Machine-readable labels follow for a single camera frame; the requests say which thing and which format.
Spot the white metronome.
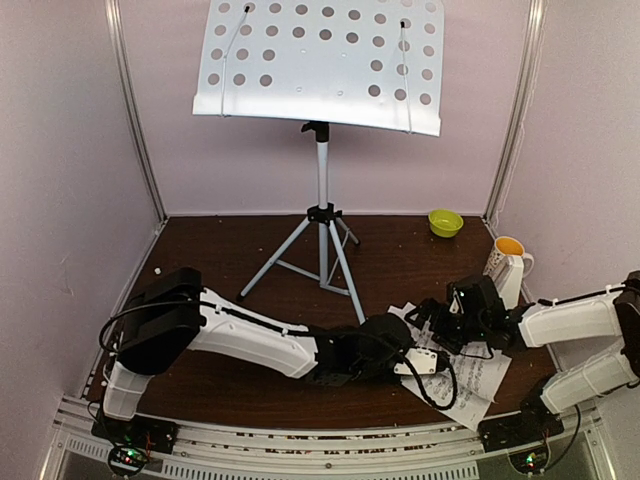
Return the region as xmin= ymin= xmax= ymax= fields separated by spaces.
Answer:
xmin=490 ymin=256 xmax=523 ymax=310

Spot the aluminium front rail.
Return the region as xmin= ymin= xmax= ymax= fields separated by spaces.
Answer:
xmin=39 ymin=398 xmax=615 ymax=479

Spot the white mug orange inside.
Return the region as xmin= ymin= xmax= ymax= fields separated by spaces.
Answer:
xmin=483 ymin=236 xmax=535 ymax=279

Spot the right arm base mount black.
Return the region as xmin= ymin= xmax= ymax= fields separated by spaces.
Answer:
xmin=478 ymin=413 xmax=564 ymax=452

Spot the sheet music page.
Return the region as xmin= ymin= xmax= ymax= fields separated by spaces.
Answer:
xmin=387 ymin=302 xmax=511 ymax=432

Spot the green bowl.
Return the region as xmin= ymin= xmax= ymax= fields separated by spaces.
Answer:
xmin=428 ymin=209 xmax=464 ymax=238

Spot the light blue music stand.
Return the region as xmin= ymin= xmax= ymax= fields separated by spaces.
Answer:
xmin=193 ymin=1 xmax=445 ymax=299

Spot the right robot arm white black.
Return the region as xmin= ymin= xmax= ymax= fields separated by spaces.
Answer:
xmin=404 ymin=271 xmax=639 ymax=442

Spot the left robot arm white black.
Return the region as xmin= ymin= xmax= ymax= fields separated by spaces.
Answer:
xmin=102 ymin=267 xmax=414 ymax=444

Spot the aluminium corner post left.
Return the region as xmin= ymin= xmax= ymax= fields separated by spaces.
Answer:
xmin=104 ymin=0 xmax=169 ymax=226

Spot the aluminium corner post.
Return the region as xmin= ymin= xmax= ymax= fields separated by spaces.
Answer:
xmin=483 ymin=0 xmax=547 ymax=235
xmin=104 ymin=0 xmax=169 ymax=226

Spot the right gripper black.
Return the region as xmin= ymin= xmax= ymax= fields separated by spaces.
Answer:
xmin=404 ymin=299 xmax=487 ymax=356

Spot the aluminium corner post right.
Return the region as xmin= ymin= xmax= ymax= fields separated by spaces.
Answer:
xmin=483 ymin=0 xmax=547 ymax=235

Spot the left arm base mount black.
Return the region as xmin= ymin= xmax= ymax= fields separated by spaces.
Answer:
xmin=91 ymin=415 xmax=179 ymax=454

